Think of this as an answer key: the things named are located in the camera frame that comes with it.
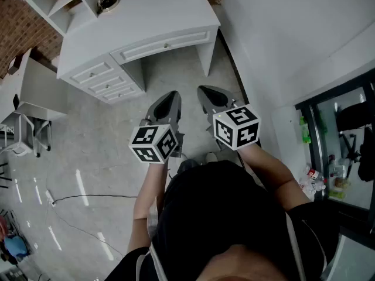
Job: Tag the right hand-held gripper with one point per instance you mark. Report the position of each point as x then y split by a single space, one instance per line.
234 127

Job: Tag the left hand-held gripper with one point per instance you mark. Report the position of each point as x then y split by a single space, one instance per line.
146 139

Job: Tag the person's left forearm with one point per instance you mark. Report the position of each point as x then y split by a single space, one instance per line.
149 186

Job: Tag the person's right forearm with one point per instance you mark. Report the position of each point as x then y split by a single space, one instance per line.
263 165

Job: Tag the white desk with drawers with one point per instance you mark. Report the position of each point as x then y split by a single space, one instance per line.
146 16

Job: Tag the white desk hutch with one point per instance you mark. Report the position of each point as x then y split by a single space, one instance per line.
58 13

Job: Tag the person's right shoe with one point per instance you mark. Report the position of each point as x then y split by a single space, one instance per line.
211 157

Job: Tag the green bottle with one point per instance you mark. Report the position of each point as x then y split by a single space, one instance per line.
305 132

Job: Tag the person's black shirt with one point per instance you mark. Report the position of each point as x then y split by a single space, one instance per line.
219 209

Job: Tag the red label bottle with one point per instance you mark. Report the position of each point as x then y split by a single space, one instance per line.
313 174

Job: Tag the white power strip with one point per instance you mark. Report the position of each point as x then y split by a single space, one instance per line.
49 196

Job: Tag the white chair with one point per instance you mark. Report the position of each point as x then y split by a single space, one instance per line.
23 139

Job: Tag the white side table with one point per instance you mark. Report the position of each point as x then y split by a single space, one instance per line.
35 83

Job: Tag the black phone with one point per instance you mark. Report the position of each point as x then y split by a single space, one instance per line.
16 102

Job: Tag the person's face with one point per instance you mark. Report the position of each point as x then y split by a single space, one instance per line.
243 265

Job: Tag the black-framed glass door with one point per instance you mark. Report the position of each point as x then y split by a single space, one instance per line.
351 218

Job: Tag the brown box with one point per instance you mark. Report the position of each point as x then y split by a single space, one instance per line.
14 66

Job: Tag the blue cloth item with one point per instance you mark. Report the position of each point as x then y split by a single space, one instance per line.
16 246

